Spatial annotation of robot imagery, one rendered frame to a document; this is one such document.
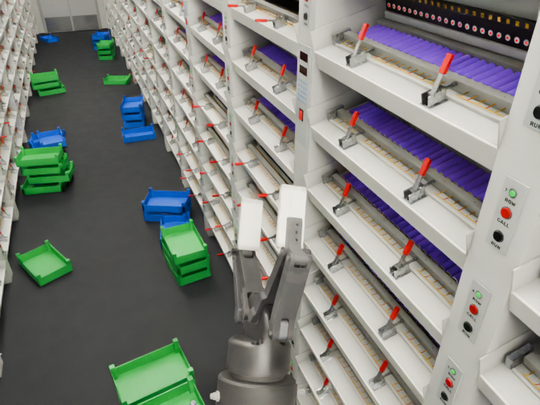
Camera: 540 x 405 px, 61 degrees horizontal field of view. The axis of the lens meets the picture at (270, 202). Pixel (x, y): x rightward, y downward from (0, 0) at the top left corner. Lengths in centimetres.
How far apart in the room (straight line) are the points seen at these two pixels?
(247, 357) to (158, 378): 162
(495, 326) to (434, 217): 22
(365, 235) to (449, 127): 45
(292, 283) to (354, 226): 74
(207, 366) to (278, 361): 182
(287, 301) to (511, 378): 55
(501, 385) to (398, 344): 33
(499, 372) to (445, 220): 28
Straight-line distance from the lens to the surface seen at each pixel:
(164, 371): 216
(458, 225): 91
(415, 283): 106
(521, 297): 80
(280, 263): 49
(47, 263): 318
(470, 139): 79
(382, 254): 113
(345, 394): 159
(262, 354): 53
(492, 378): 94
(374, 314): 126
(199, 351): 242
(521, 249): 77
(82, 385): 244
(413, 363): 118
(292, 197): 50
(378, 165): 107
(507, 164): 75
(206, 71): 244
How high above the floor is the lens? 185
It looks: 33 degrees down
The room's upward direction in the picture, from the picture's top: straight up
